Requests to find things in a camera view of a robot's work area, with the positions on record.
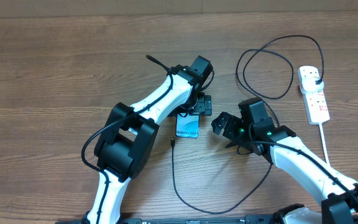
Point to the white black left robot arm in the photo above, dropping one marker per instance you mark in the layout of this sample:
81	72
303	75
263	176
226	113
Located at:
120	150

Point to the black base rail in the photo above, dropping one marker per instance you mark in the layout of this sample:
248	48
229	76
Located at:
191	221

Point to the white power strip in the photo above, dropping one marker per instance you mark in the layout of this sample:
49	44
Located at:
315	103

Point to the blue Galaxy smartphone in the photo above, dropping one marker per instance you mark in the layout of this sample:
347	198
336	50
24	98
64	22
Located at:
187	126

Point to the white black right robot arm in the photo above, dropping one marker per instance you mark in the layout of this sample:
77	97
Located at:
336	193

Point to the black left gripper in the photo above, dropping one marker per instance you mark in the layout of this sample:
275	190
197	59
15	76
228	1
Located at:
202	106

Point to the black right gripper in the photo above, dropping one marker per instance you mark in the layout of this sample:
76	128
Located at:
234	123

